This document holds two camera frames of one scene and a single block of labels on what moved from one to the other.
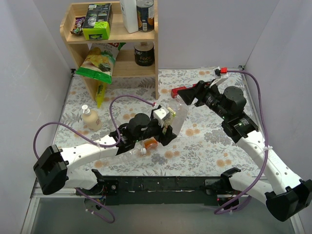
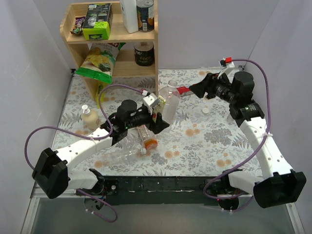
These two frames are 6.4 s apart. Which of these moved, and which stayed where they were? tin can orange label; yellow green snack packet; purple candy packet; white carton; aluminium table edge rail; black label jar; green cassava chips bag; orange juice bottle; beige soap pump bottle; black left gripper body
Moved: black left gripper body
Stayed: aluminium table edge rail; green cassava chips bag; orange juice bottle; beige soap pump bottle; tin can orange label; black label jar; yellow green snack packet; purple candy packet; white carton
